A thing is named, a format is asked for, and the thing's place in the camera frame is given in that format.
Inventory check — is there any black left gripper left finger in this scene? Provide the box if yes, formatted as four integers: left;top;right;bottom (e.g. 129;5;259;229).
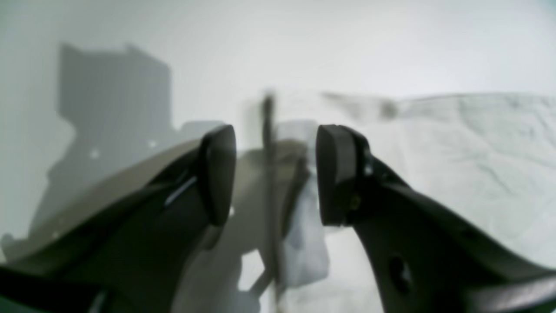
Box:
197;125;237;226

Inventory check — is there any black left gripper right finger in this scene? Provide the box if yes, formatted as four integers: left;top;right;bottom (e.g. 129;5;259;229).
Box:
315;124;374;226

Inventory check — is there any beige T-shirt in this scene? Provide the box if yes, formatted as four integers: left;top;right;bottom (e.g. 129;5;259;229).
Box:
243;89;556;313

